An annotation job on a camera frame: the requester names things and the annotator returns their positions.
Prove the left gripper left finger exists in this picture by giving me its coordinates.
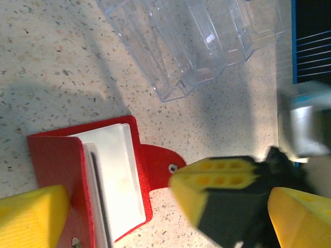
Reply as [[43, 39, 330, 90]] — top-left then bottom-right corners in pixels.
[[0, 184, 72, 248]]

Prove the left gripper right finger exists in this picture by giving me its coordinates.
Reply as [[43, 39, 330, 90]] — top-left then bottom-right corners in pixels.
[[267, 187, 331, 248]]

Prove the red card holder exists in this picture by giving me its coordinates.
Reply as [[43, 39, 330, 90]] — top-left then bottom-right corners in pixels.
[[27, 115, 187, 248]]

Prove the clear acrylic card stand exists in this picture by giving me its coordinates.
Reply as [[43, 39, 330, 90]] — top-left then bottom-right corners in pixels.
[[97, 0, 285, 104]]

